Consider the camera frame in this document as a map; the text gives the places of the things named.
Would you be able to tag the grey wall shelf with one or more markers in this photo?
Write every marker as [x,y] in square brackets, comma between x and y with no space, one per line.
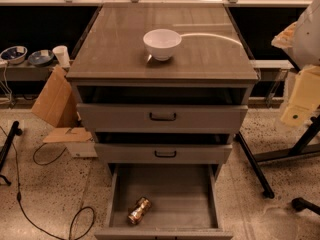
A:
[26,72]

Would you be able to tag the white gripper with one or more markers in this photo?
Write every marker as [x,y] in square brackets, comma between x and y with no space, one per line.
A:
[309,39]

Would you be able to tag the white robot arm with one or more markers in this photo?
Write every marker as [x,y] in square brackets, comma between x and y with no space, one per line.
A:
[301,42]

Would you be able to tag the black caster foot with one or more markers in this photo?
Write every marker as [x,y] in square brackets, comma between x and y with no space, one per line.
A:
[299,204]

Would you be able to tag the white bowl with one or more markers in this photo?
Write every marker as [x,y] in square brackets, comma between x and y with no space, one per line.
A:
[161,43]

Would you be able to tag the white paper cup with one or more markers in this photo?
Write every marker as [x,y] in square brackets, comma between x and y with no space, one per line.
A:
[62,55]

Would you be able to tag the blue bowl right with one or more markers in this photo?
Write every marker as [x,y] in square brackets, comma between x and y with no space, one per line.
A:
[41,58]

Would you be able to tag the grey top drawer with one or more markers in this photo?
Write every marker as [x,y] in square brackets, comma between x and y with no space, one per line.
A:
[162,118]

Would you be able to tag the black stand frame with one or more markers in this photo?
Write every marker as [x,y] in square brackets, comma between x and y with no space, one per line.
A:
[302,147]

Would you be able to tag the grey drawer cabinet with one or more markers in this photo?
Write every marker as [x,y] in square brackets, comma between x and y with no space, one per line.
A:
[209,67]

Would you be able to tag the blue bowl left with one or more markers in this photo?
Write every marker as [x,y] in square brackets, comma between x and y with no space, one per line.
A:
[14,55]

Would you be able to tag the brown cardboard box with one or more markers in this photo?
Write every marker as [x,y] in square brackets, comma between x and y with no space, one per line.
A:
[56,106]

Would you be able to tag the grey bottom drawer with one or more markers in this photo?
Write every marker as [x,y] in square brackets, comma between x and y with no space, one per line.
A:
[183,203]

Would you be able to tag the blue bowl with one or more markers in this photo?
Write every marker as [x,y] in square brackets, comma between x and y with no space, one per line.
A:
[14,55]
[41,58]

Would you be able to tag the black left stand leg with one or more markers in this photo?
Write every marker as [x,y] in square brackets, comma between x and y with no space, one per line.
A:
[14,131]

